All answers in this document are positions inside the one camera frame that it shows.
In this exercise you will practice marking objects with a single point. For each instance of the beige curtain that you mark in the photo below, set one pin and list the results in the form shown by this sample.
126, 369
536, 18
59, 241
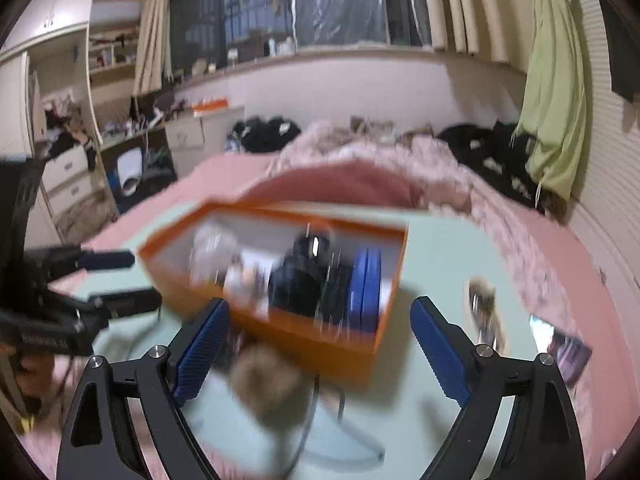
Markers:
498, 31

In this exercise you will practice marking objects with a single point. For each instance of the clear bubble wrap bag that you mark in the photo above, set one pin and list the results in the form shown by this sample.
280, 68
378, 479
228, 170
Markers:
214, 249

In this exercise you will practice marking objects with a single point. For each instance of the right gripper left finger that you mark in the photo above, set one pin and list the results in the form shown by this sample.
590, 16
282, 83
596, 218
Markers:
99, 441

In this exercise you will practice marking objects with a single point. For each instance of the brown fluffy pompom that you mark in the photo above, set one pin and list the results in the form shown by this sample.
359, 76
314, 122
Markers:
272, 389

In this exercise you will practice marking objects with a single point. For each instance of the small orange box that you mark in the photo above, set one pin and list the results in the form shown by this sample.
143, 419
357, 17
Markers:
205, 107

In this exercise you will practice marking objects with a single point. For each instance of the black clothes pile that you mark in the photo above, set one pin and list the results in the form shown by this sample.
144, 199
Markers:
497, 155
258, 136

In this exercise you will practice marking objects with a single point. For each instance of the white drawer cabinet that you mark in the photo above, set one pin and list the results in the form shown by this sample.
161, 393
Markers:
192, 140

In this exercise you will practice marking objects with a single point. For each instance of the chibi figure toy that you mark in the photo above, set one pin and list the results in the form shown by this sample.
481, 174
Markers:
244, 283

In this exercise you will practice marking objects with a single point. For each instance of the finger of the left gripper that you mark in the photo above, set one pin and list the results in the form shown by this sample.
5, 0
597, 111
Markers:
115, 305
100, 259

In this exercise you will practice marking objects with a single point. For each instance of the small figure keychain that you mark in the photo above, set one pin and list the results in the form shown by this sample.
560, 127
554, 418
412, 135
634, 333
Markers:
481, 300

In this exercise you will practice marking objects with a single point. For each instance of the green hanging garment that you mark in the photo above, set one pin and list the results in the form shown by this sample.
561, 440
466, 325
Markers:
555, 102

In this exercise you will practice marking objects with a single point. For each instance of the black knitted pouch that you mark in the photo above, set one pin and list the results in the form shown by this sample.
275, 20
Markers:
333, 301

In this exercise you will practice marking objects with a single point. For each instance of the black clothes pile left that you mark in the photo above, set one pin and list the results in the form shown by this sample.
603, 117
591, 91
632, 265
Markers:
258, 136

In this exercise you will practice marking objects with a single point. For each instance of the orange cardboard storage box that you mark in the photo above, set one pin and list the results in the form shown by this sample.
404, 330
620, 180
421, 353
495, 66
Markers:
266, 236

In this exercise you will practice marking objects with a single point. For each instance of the black clothes pile right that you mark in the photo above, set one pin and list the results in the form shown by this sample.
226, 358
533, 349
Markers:
497, 155

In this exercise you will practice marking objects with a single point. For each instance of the black drawstring pouch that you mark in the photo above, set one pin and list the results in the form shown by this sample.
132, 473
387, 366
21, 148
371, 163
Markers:
295, 285

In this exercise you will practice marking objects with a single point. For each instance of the pink floral bed blanket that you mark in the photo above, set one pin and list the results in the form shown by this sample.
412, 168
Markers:
550, 268

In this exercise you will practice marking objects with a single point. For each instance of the blue round case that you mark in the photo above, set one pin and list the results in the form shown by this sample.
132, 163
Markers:
363, 301

